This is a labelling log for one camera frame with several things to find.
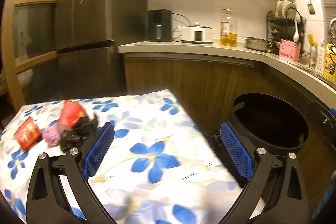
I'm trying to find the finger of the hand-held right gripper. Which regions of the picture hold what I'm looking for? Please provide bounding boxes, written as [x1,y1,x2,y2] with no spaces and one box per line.
[311,102,336,141]

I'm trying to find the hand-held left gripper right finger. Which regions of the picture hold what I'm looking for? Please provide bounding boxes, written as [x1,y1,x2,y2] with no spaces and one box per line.
[220,121,309,224]

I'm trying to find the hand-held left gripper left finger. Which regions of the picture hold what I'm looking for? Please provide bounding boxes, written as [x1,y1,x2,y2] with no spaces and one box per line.
[26,122,117,224]

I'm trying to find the black plastic bag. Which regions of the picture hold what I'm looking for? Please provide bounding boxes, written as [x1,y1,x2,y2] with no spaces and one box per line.
[60,114,99,153]

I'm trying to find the large red wrapper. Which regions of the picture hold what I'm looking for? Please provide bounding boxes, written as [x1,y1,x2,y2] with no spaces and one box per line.
[58,101,89,130]

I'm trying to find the black round trash bin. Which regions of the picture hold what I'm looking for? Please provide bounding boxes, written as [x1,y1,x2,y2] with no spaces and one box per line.
[218,93,310,203]

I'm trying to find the pale pink wrapper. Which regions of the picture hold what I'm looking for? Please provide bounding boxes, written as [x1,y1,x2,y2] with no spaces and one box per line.
[42,126,62,147]

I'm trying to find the small red packet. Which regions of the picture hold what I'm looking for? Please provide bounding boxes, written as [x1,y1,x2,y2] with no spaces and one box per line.
[14,118,43,151]

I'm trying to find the black bag on floor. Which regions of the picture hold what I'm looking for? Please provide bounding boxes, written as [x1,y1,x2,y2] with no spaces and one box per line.
[209,130,222,154]

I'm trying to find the blue floral blanket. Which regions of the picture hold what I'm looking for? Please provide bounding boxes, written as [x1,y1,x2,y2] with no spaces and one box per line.
[0,89,265,224]

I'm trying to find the yellow detergent bottle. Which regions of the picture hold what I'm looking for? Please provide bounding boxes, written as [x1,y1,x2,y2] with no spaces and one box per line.
[322,43,336,82]

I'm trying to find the white pump bottle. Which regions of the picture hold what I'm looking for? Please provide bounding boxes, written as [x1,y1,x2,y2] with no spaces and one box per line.
[315,39,326,73]

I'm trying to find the silver drink can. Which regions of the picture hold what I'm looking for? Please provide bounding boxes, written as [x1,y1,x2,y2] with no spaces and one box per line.
[308,45,318,68]

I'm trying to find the blue garment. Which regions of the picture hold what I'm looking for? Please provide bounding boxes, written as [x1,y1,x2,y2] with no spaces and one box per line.
[324,170,336,214]

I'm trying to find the pink utensil holder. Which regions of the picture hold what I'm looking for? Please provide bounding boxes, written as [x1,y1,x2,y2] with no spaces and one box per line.
[278,39,302,62]

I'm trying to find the wooden base cabinet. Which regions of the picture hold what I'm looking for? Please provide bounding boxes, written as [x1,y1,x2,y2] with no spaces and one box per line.
[123,53,336,188]

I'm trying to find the white ladle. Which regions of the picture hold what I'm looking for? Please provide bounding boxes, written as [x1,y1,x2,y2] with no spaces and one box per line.
[293,18,300,42]

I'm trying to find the chrome faucet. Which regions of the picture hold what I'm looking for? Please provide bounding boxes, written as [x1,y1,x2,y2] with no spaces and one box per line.
[328,18,336,39]

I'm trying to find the stainless steel bowl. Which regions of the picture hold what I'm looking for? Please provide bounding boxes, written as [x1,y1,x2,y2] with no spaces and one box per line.
[244,36,271,51]

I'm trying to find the black dish rack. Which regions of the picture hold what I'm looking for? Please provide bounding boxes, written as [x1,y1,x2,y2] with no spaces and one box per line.
[266,7,307,55]

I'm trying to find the cooking oil bottle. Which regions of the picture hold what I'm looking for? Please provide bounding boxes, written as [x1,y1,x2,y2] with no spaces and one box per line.
[220,9,238,46]

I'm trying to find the white electric cooker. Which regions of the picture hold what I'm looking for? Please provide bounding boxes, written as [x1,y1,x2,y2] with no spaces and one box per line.
[181,22,214,44]

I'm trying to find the white plates in rack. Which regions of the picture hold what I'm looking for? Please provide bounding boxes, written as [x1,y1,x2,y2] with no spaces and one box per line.
[272,0,297,18]

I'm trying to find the dark grey refrigerator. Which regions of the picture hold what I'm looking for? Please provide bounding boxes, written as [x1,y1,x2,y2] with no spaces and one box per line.
[55,0,149,99]

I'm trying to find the black air fryer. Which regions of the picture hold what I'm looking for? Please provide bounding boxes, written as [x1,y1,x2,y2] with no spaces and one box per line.
[147,9,173,42]

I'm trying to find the wooden glass-panel door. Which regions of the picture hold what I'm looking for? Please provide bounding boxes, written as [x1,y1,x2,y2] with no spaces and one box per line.
[1,0,69,109]

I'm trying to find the cooker power cable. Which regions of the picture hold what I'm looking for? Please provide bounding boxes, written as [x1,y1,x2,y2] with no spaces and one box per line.
[172,27,183,42]

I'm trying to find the air fryer power cable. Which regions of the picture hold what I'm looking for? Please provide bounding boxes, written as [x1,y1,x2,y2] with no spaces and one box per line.
[172,13,191,28]

